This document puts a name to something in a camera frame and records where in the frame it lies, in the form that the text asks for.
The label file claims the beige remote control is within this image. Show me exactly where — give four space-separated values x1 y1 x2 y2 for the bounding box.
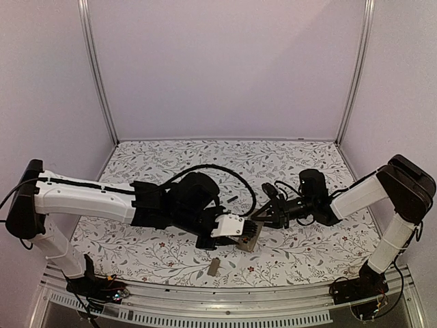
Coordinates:
236 221 264 253

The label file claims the beige battery cover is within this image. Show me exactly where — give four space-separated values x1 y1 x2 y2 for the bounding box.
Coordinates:
207 258 221 277

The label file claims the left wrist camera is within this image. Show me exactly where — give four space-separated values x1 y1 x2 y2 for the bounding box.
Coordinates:
210 214 258 238

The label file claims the floral patterned table mat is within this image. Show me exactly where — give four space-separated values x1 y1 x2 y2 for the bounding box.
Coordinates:
71 141 379 288

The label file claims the right aluminium frame post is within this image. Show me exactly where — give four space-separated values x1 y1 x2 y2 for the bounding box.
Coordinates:
335 0 376 147

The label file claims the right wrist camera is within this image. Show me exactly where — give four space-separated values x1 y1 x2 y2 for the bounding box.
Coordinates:
262 182 285 202

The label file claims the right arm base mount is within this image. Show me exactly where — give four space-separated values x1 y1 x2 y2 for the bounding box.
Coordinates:
328 262 389 305

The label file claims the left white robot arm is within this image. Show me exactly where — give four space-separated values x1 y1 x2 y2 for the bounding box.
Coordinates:
4 159 257 297

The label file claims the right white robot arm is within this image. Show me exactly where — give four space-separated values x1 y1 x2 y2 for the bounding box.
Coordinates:
250 154 436 298

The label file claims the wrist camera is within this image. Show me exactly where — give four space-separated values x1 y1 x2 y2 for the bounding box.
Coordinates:
262 182 285 202
210 214 258 238

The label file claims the left aluminium frame post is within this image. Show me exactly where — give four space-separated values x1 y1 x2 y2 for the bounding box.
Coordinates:
78 0 119 146

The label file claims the aluminium frame post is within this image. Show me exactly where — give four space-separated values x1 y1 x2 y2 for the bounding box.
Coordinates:
78 0 119 146
335 0 376 147

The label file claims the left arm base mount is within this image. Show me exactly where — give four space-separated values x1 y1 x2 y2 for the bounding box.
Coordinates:
66 254 130 303

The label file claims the front aluminium rail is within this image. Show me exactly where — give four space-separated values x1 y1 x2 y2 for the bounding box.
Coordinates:
30 266 427 327

